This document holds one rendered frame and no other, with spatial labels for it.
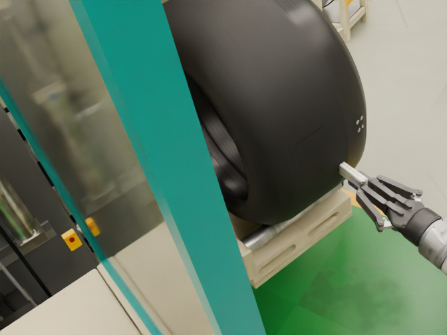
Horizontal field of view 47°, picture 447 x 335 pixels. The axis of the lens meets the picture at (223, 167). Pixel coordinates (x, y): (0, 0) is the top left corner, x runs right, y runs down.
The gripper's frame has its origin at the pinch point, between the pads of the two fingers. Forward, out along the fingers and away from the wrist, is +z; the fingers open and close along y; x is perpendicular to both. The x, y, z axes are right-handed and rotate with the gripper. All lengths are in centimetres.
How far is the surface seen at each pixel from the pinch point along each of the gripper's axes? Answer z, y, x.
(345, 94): 6.9, -3.9, -16.6
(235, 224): 30.5, 14.4, 36.0
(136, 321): -7, 55, -16
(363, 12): 177, -205, 128
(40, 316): 5, 66, -15
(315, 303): 27, -14, 117
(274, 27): 20.5, 2.4, -29.7
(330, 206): 11.9, -5.6, 27.2
